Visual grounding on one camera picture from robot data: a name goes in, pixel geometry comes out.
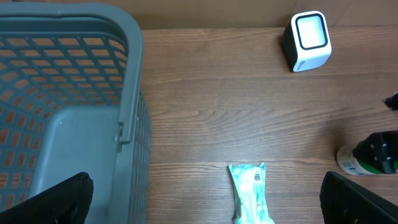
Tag grey plastic mesh basket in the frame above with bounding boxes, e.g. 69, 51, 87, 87
1, 2, 152, 223

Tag mint green wipes packet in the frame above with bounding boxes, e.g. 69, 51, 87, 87
228, 163, 275, 224

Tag white barcode scanner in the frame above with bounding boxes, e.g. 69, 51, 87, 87
281, 11, 331, 72

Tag green lid jar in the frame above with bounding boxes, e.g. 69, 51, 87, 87
336, 144, 398, 176

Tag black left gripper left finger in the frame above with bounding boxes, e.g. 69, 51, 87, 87
1, 172, 94, 224

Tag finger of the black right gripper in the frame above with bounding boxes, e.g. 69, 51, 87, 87
384, 92, 398, 111
353, 130, 397, 174

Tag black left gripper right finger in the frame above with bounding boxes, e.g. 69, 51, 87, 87
320, 171, 397, 224

